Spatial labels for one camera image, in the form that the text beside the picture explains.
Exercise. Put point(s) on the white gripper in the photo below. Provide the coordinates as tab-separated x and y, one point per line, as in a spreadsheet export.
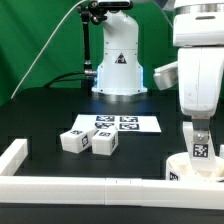
198	73

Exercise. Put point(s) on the white round stool seat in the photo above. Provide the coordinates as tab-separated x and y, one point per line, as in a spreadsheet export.
178	168

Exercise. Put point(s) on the white marker sheet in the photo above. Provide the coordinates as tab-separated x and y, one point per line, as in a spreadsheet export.
126	123

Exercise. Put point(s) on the white right fence wall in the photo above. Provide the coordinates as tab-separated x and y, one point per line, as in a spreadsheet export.
221	152

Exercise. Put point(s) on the white fence wall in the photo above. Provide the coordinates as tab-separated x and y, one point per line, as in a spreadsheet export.
109	191
13	157
221	152

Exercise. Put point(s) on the white front fence wall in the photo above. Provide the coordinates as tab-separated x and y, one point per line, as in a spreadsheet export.
109	191

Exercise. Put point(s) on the black camera on mount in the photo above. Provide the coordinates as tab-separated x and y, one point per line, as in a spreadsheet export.
111	4

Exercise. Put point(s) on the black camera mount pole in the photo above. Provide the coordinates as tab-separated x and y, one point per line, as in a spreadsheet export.
87	36

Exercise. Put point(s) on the white left fence wall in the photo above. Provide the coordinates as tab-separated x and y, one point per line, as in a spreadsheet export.
13	157

